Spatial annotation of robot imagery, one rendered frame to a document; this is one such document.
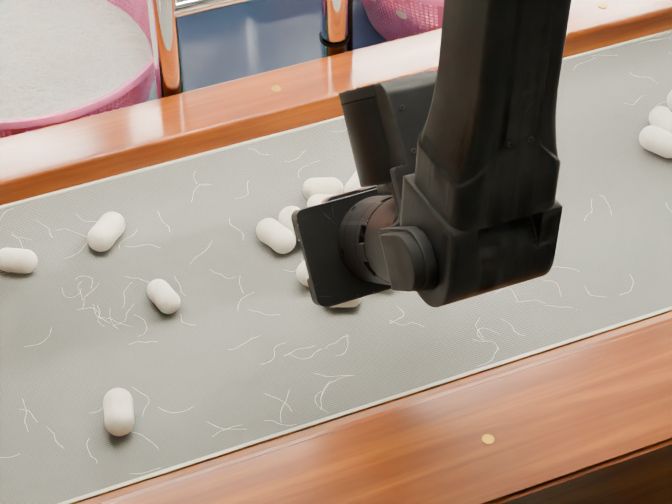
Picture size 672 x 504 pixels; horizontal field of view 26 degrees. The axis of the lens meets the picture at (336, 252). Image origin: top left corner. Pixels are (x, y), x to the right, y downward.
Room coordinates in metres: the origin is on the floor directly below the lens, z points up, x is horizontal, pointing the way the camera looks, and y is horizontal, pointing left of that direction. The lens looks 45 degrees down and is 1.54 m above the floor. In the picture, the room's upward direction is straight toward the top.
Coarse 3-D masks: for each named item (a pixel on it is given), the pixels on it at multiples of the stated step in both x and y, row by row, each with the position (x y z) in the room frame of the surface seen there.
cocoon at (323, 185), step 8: (304, 184) 0.86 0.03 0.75; (312, 184) 0.85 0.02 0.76; (320, 184) 0.85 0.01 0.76; (328, 184) 0.85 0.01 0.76; (336, 184) 0.85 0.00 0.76; (304, 192) 0.85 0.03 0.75; (312, 192) 0.85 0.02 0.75; (320, 192) 0.85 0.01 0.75; (328, 192) 0.85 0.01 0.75; (336, 192) 0.85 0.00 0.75
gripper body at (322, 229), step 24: (312, 216) 0.68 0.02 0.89; (336, 216) 0.68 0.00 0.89; (360, 216) 0.66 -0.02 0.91; (312, 240) 0.66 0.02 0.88; (336, 240) 0.67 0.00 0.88; (360, 240) 0.64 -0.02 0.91; (312, 264) 0.65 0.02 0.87; (336, 264) 0.66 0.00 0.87; (360, 264) 0.63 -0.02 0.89; (312, 288) 0.65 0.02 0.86; (336, 288) 0.65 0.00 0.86; (360, 288) 0.65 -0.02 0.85; (384, 288) 0.65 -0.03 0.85
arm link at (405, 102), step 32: (352, 96) 0.66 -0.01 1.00; (384, 96) 0.64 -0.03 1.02; (416, 96) 0.64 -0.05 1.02; (352, 128) 0.65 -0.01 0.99; (384, 128) 0.64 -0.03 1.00; (416, 128) 0.63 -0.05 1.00; (384, 160) 0.63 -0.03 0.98; (384, 256) 0.58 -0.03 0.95; (416, 256) 0.54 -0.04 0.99; (416, 288) 0.54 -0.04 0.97
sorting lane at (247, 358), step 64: (576, 64) 1.03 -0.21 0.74; (640, 64) 1.03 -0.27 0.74; (320, 128) 0.94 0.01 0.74; (576, 128) 0.94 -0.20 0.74; (640, 128) 0.94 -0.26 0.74; (64, 192) 0.86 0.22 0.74; (128, 192) 0.86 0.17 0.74; (192, 192) 0.86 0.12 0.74; (256, 192) 0.86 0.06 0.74; (576, 192) 0.86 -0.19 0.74; (640, 192) 0.86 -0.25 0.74; (64, 256) 0.79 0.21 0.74; (128, 256) 0.79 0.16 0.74; (192, 256) 0.79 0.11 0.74; (256, 256) 0.79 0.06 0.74; (576, 256) 0.79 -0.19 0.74; (640, 256) 0.79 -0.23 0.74; (0, 320) 0.72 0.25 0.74; (64, 320) 0.72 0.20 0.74; (128, 320) 0.72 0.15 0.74; (192, 320) 0.72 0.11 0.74; (256, 320) 0.72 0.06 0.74; (320, 320) 0.72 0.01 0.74; (384, 320) 0.72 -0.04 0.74; (448, 320) 0.72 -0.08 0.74; (512, 320) 0.72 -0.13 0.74; (576, 320) 0.72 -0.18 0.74; (640, 320) 0.72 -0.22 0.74; (0, 384) 0.66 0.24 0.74; (64, 384) 0.66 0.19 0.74; (128, 384) 0.66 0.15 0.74; (192, 384) 0.66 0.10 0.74; (256, 384) 0.66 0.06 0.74; (320, 384) 0.66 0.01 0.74; (384, 384) 0.66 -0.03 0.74; (0, 448) 0.61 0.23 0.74; (64, 448) 0.61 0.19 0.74; (128, 448) 0.61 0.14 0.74; (192, 448) 0.61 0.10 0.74
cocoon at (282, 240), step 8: (264, 224) 0.81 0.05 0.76; (272, 224) 0.81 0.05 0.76; (280, 224) 0.81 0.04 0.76; (256, 232) 0.80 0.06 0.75; (264, 232) 0.80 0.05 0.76; (272, 232) 0.80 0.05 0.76; (280, 232) 0.80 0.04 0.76; (288, 232) 0.80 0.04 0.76; (264, 240) 0.80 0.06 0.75; (272, 240) 0.79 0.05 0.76; (280, 240) 0.79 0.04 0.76; (288, 240) 0.79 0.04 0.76; (272, 248) 0.79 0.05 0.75; (280, 248) 0.79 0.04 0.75; (288, 248) 0.79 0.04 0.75
